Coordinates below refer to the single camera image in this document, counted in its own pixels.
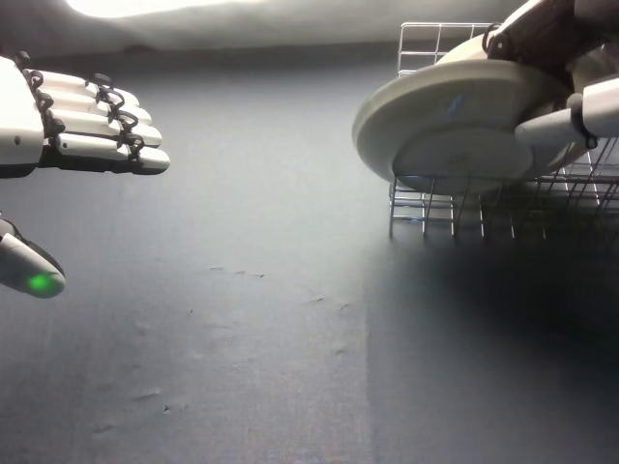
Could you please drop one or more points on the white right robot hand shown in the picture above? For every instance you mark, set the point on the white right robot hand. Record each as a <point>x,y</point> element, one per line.
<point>546,38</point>

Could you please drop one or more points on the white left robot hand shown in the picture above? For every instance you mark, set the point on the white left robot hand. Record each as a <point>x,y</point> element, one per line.
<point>72,121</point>

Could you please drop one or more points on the white plate with fan print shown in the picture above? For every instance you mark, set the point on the white plate with fan print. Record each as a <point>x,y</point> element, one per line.
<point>459,111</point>

